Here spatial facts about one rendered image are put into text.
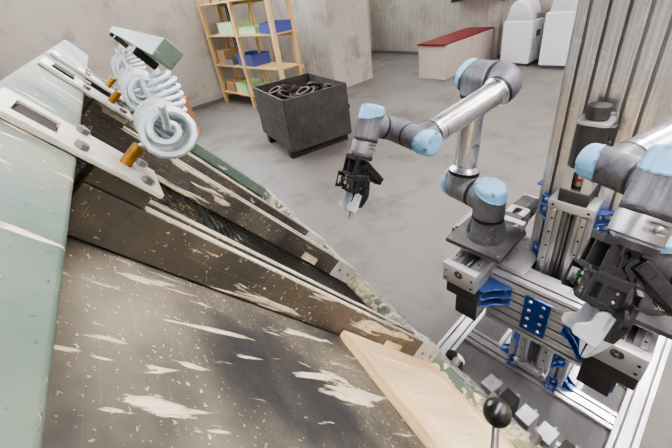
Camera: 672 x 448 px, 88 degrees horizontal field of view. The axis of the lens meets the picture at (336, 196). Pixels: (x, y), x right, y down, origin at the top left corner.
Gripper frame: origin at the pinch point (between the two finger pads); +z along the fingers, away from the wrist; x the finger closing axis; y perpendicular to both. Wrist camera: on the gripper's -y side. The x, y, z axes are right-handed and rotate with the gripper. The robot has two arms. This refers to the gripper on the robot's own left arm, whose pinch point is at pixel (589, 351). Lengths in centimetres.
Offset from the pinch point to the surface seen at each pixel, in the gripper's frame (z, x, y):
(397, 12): -372, -988, 157
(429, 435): 22.2, 6.1, 20.6
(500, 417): 7.5, 16.1, 17.4
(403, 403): 21.9, 1.4, 25.2
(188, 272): 6, 14, 66
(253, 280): 8, 6, 58
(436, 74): -191, -724, 9
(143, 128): -15, 25, 71
